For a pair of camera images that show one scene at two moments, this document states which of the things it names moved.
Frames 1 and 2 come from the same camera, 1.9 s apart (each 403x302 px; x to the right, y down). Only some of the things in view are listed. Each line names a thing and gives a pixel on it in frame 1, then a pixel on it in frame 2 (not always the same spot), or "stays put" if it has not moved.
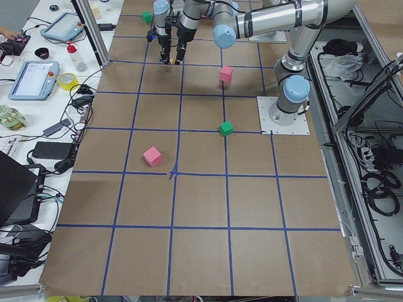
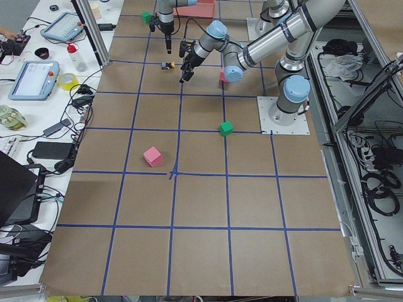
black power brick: [106, 26] stays put
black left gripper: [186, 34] -> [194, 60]
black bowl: [42, 53] stays put
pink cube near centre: [225, 73] stays put
